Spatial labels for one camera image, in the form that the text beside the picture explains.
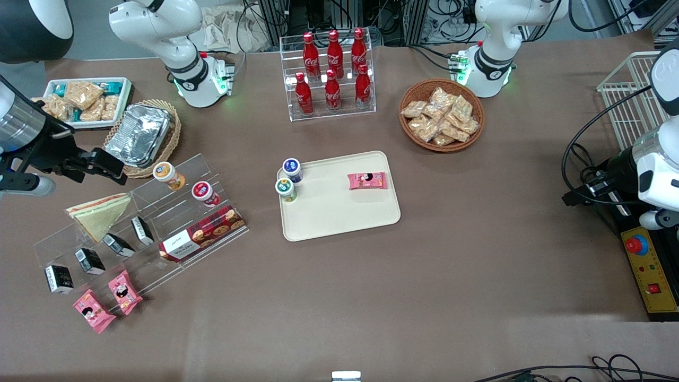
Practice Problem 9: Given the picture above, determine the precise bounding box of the pink snack packet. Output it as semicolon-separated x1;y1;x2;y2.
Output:
73;289;116;334
347;172;387;190
108;270;144;316

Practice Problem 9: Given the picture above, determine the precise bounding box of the aluminium frame equipment rack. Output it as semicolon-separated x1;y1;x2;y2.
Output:
244;0;478;48

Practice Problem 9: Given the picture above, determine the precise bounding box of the triangle sandwich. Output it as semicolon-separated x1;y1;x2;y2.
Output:
65;193;132;244

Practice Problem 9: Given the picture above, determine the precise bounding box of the oval light wicker basket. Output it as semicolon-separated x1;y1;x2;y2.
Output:
101;99;182;179

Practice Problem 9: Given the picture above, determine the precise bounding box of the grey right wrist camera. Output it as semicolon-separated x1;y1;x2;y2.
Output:
0;174;56;198

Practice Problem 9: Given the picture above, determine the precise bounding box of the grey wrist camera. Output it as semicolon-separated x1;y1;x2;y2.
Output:
639;209;679;232
0;174;56;198

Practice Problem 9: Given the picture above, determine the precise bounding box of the clear acrylic bottle rack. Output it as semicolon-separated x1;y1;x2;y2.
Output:
280;31;377;123

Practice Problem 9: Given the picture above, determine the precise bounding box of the blue lid cup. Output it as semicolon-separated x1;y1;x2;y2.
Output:
282;158;304;185

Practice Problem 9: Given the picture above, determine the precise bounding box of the black power cable with plug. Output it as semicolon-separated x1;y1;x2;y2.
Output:
572;143;621;234

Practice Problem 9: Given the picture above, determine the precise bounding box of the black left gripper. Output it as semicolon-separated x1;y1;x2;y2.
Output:
561;147;638;207

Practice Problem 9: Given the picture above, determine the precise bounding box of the red cup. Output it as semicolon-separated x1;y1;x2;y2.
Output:
191;180;221;207

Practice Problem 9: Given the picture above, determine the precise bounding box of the crumpled beige cloth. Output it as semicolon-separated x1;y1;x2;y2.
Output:
199;5;268;54

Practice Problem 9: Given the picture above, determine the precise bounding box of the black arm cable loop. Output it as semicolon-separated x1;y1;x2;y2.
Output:
561;85;654;207

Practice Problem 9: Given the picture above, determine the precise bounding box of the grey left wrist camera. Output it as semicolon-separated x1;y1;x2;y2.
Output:
639;209;679;232

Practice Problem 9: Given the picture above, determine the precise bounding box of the black floor cable bundle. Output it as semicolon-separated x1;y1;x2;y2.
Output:
472;354;679;382

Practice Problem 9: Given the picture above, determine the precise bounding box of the white wire basket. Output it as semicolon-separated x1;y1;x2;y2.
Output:
596;51;672;152

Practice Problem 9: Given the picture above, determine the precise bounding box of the small black carton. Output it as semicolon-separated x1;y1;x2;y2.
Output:
75;247;106;275
130;215;155;247
102;233;135;258
44;264;75;294

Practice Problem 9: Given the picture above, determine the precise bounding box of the yellow emergency stop control box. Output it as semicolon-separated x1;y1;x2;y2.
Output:
618;225;679;323

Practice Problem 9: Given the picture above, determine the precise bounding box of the clear acrylic stepped shelf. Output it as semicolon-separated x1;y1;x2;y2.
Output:
33;153;250;315

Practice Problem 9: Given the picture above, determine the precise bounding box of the round brown wicker basket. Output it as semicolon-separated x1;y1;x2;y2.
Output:
399;79;485;153

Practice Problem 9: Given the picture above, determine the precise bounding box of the brown table mat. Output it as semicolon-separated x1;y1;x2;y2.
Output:
0;29;679;382

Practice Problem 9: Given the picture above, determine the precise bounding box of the red tartan cookie box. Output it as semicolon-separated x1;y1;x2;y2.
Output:
159;205;246;263

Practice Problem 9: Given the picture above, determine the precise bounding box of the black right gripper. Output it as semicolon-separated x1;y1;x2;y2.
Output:
10;106;129;187

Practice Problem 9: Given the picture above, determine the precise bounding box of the beige plastic serving tray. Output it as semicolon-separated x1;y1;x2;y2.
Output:
277;151;402;242

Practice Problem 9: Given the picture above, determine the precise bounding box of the red cola bottle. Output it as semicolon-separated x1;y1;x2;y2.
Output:
351;28;368;75
355;64;372;109
327;30;344;79
295;72;314;116
303;32;320;81
324;69;342;113

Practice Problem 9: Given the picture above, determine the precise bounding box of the aluminium foil container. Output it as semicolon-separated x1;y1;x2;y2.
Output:
105;104;171;168

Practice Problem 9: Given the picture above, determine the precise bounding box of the green lid cup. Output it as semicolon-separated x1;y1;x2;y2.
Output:
275;177;298;204

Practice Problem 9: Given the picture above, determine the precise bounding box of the white rectangular snack tray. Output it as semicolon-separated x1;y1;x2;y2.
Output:
32;77;133;131

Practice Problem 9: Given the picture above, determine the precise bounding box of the orange cup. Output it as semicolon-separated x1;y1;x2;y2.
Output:
152;161;186;191

